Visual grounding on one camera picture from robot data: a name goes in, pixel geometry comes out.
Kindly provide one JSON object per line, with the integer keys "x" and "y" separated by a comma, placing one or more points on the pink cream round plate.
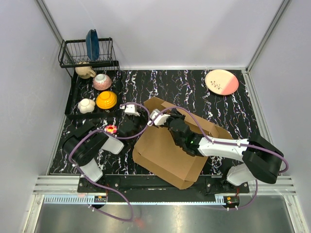
{"x": 221, "y": 82}

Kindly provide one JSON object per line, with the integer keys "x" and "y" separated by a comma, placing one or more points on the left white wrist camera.
{"x": 130, "y": 110}

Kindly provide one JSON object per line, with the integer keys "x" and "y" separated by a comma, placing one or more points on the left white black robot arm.
{"x": 83, "y": 154}

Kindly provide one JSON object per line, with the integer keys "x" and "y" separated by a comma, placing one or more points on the brown cardboard box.
{"x": 156, "y": 151}

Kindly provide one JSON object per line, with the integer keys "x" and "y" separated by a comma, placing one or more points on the yellow ribbed bowl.
{"x": 106, "y": 100}

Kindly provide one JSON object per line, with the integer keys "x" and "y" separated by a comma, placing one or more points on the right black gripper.
{"x": 174, "y": 113}

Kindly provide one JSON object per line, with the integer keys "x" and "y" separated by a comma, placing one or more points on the beige mug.
{"x": 85, "y": 72}

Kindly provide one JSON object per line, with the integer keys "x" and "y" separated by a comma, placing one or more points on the black tray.
{"x": 84, "y": 89}

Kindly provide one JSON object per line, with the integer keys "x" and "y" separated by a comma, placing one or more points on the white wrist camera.
{"x": 130, "y": 110}
{"x": 157, "y": 119}

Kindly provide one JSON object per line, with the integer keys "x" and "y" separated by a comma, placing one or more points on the blue plate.
{"x": 92, "y": 45}

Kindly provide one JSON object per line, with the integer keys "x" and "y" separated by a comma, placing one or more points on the black wire dish rack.
{"x": 73, "y": 53}

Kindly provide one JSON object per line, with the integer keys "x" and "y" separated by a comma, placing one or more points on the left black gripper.
{"x": 143, "y": 117}

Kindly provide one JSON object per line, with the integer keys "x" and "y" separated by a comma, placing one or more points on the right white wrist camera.
{"x": 157, "y": 119}

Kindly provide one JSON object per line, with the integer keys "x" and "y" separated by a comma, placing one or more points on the pink patterned bowl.
{"x": 102, "y": 82}

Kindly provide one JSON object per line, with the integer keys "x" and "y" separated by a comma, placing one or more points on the white flower shaped cup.
{"x": 86, "y": 106}

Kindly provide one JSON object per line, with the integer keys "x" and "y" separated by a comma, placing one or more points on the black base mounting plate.
{"x": 150, "y": 189}

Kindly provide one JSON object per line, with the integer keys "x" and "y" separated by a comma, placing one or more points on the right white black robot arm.
{"x": 260, "y": 160}

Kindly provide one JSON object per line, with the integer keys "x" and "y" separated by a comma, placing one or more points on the pink flower toy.
{"x": 112, "y": 129}

